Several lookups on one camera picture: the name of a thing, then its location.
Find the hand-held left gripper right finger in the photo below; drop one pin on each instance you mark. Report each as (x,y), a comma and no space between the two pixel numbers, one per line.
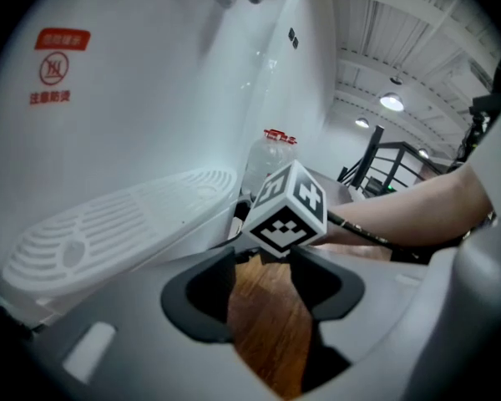
(401,307)

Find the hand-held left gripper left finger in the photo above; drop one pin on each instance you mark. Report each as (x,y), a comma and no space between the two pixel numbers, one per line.
(142,349)

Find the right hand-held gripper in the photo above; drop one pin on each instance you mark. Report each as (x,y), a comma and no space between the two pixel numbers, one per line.
(286,215)

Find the white water dispenser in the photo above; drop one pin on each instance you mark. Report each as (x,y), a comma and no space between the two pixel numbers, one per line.
(129,119)

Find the person's right forearm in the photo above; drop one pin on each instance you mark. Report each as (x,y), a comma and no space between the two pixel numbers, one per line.
(421,207)

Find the clear water bottle red cap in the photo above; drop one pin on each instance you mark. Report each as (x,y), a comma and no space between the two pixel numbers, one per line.
(267,161)

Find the black stair railing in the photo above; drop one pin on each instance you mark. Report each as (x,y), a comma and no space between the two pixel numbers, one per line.
(384,161)

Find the small round ceiling lamp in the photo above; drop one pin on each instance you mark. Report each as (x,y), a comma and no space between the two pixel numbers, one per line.
(362,123)
(423,153)
(396,80)

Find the white slotted drip tray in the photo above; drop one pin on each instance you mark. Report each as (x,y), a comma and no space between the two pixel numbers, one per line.
(108,224)

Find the large round ceiling lamp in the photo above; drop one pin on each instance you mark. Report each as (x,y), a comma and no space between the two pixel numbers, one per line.
(391,100)

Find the white shirt sleeve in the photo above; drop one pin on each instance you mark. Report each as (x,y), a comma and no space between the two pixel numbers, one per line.
(499,148)

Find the black wall switches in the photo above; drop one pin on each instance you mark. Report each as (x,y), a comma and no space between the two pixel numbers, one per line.
(293,37)

